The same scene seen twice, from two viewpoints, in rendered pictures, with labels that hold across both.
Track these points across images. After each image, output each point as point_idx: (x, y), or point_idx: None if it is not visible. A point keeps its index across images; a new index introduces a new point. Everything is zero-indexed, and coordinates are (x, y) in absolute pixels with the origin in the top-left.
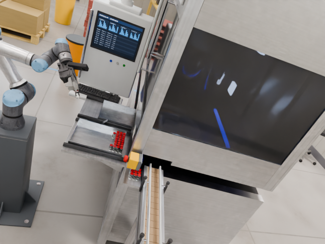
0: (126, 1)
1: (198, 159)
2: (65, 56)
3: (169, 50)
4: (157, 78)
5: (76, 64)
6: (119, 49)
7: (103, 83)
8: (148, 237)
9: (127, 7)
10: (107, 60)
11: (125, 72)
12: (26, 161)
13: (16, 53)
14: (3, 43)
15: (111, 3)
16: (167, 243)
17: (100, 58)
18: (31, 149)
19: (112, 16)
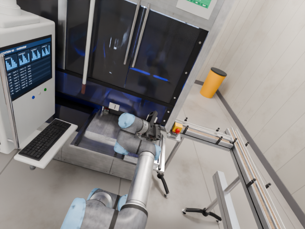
0: (17, 10)
1: None
2: (147, 123)
3: (206, 55)
4: (193, 75)
5: (154, 119)
6: (36, 78)
7: (33, 126)
8: (218, 136)
9: (26, 19)
10: (29, 100)
11: (47, 95)
12: None
13: (152, 170)
14: (145, 181)
15: (7, 24)
16: (217, 130)
17: (22, 105)
18: None
19: (18, 43)
